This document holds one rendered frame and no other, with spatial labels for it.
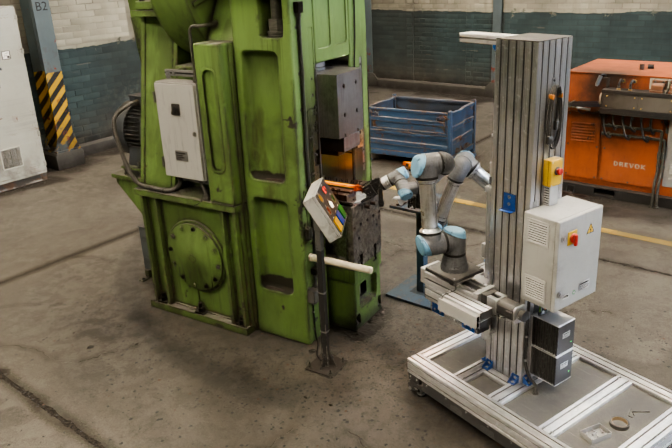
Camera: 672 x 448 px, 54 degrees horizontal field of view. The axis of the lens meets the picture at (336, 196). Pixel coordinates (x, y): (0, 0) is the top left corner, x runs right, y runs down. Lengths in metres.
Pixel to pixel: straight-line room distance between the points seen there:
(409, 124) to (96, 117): 4.47
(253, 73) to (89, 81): 5.94
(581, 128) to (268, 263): 3.92
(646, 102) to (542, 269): 3.74
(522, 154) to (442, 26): 9.31
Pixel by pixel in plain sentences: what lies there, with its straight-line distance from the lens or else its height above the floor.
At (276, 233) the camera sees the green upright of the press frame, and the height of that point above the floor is 0.75.
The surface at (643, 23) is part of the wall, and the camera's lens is 11.16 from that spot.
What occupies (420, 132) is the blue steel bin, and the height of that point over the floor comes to 0.43.
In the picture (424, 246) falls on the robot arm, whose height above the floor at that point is 1.00.
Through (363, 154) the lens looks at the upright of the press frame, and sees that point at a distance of 4.71.
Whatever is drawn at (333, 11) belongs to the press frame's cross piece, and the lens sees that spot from 4.28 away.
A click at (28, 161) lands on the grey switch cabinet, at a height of 0.29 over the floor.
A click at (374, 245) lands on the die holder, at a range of 4.64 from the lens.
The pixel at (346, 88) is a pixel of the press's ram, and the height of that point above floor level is 1.66.
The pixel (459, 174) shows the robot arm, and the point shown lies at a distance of 3.87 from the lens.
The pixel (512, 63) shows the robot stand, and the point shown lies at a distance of 3.27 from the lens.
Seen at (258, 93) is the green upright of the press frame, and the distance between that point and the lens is 4.16.
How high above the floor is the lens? 2.41
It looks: 19 degrees down
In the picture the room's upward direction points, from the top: 3 degrees counter-clockwise
